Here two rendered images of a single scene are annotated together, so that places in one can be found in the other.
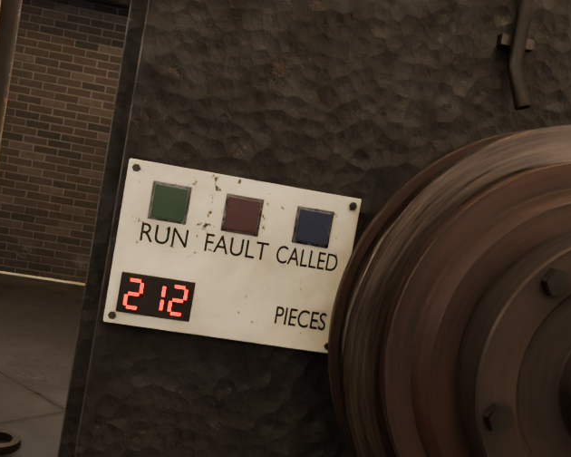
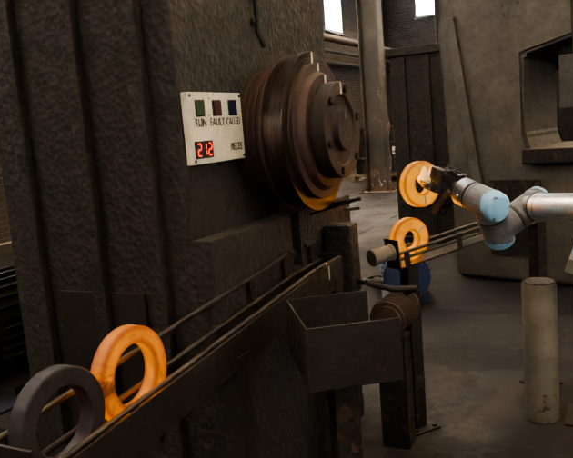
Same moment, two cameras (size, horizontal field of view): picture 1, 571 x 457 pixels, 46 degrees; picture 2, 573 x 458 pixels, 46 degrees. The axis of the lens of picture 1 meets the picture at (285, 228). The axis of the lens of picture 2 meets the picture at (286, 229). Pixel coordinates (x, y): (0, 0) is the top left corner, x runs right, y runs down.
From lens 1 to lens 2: 1.49 m
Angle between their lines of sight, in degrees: 55
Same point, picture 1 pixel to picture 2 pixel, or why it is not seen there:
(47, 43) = not seen: outside the picture
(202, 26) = (185, 28)
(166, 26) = (176, 30)
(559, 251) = (327, 92)
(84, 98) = not seen: outside the picture
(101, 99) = not seen: outside the picture
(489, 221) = (301, 88)
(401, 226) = (284, 95)
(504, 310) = (325, 112)
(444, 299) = (303, 115)
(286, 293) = (231, 136)
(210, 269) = (214, 133)
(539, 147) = (300, 61)
